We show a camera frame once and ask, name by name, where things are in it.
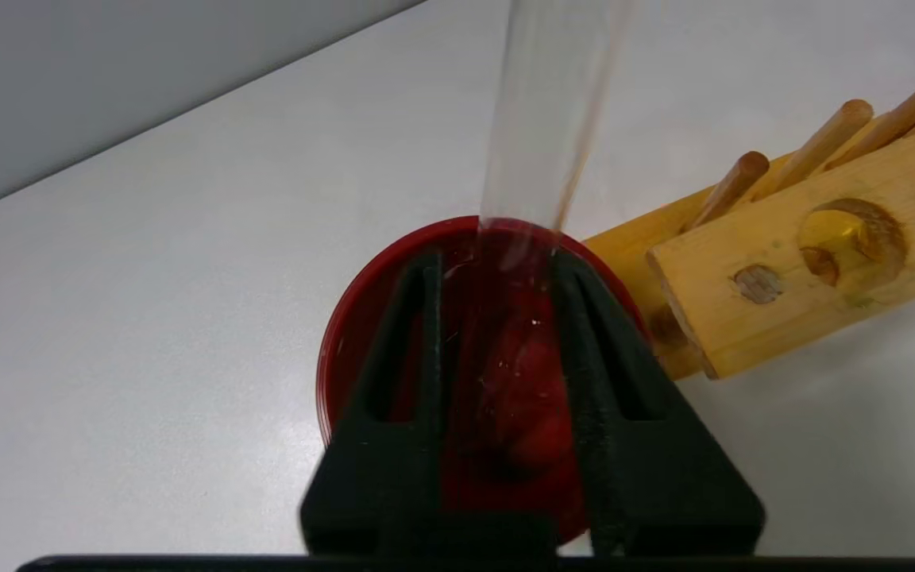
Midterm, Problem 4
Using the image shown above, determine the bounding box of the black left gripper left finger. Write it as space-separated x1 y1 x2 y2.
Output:
301 250 447 557

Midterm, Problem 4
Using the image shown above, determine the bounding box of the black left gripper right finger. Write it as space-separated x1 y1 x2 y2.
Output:
549 250 766 557

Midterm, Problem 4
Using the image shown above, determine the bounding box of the test tube with orange-red pigment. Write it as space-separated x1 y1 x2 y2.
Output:
442 0 635 477

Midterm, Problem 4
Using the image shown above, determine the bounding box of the wooden test tube rack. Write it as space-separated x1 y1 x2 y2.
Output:
583 54 915 381

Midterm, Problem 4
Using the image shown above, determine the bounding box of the dark red cup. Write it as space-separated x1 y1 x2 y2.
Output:
316 216 651 551

